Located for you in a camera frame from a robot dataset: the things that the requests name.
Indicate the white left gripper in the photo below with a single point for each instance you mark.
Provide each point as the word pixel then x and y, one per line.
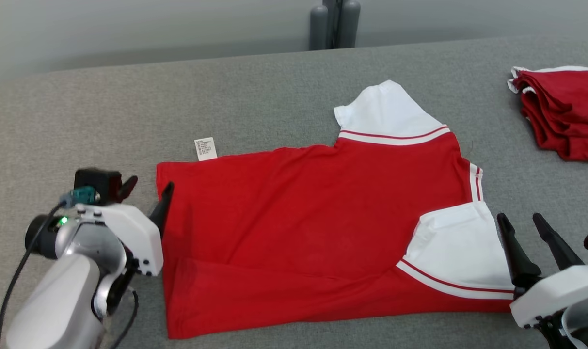
pixel 134 232

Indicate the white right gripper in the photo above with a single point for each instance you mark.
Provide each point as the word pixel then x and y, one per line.
pixel 550 293

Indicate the red shorts with white trim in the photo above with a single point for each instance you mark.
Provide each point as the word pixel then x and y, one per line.
pixel 570 116

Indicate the red shirt with white sleeves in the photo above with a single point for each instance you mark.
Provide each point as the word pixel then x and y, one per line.
pixel 298 218

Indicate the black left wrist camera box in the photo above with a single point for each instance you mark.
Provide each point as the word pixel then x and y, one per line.
pixel 97 184

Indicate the grey cylindrical post foot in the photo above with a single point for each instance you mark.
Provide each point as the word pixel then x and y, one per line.
pixel 318 29
pixel 350 24

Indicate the grey metal partition post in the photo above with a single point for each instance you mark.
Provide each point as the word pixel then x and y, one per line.
pixel 333 24

